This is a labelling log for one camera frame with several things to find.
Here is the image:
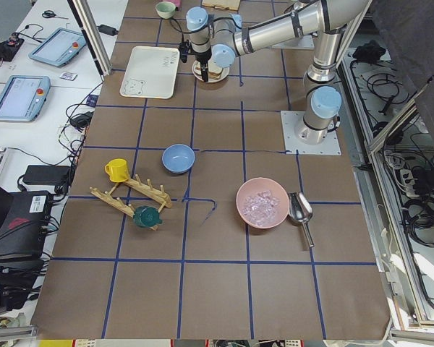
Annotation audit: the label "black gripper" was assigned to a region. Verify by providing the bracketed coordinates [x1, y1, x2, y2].
[195, 50, 212, 81]

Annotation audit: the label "white round plate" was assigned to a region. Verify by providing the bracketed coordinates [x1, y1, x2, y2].
[192, 60, 230, 83]

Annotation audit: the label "bread slice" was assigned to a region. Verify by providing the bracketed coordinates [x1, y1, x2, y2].
[208, 69, 224, 81]

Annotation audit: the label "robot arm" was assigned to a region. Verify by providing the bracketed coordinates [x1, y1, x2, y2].
[179, 1, 371, 145]

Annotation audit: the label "cream bear tray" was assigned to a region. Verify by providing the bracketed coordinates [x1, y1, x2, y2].
[119, 46, 179, 99]

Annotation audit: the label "wooden cutting board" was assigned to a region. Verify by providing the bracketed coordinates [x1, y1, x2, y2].
[202, 0, 240, 11]

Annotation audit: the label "pink cloth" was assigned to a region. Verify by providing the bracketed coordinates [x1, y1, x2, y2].
[170, 0, 182, 8]

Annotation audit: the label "green bowl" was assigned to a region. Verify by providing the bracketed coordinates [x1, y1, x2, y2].
[156, 1, 176, 20]

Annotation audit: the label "blue bowl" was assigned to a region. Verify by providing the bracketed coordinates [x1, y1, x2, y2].
[162, 144, 195, 174]

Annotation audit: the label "black power adapter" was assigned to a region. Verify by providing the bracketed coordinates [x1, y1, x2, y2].
[98, 25, 119, 36]

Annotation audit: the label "yellow mug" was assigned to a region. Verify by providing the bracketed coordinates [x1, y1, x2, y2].
[104, 158, 130, 183]

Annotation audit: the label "wooden dish rack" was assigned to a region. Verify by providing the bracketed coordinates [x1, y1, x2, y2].
[89, 173, 174, 232]

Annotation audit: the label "upper teach pendant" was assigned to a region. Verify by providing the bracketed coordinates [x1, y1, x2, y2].
[28, 27, 86, 67]

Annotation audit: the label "teach pendant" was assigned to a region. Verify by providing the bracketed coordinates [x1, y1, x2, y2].
[28, 27, 86, 67]
[0, 75, 51, 122]

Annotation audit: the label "pink bowl with ice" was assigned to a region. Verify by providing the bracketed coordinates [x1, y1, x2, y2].
[236, 177, 289, 228]

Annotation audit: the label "dark green cup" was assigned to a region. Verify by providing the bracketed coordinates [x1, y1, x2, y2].
[133, 205, 163, 228]

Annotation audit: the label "black scissors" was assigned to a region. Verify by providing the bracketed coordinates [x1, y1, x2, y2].
[41, 10, 68, 20]

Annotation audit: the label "metal scoop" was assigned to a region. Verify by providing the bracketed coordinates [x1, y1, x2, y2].
[288, 192, 315, 248]

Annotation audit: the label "lower teach pendant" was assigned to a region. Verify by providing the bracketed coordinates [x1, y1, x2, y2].
[0, 75, 51, 122]

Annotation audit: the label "large black power brick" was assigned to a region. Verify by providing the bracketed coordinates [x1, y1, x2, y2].
[22, 165, 70, 194]

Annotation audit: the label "black box device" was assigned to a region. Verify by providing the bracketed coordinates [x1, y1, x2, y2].
[0, 187, 54, 262]

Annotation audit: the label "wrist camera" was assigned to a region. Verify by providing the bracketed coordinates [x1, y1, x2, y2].
[179, 40, 190, 64]

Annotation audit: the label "aluminium frame post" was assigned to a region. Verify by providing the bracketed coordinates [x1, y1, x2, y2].
[67, 0, 112, 77]

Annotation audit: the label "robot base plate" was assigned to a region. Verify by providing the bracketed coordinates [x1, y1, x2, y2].
[281, 111, 341, 155]

